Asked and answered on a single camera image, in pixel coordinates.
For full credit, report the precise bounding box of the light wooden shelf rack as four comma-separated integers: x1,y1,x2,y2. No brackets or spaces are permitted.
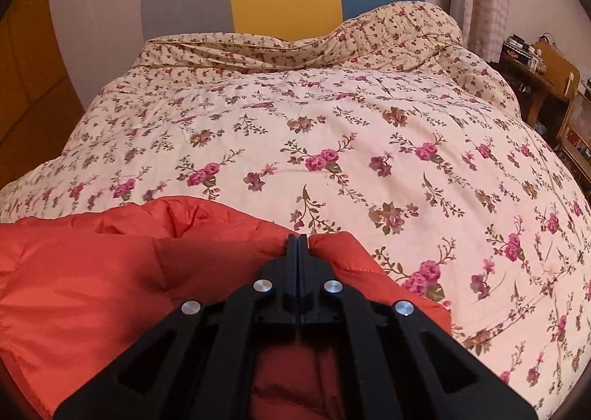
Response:
556,79,591,181

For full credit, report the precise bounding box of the orange quilted jacket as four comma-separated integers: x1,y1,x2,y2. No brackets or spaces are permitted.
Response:
0,197,451,420

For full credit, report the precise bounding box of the wooden desk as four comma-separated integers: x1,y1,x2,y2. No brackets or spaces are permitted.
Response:
501,51,571,125

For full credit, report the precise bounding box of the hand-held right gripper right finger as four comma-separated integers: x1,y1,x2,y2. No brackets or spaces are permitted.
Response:
299,233,539,420

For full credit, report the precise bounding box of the wooden wardrobe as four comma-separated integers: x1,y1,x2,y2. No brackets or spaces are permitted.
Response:
0,0,86,190

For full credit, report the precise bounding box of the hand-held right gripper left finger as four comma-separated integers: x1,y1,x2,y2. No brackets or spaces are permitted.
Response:
53,233,301,420

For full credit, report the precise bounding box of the floral quilt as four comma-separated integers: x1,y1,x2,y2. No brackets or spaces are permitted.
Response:
0,2,591,420

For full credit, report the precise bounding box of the pink checked curtain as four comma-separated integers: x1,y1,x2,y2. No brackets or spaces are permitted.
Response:
455,0,511,63

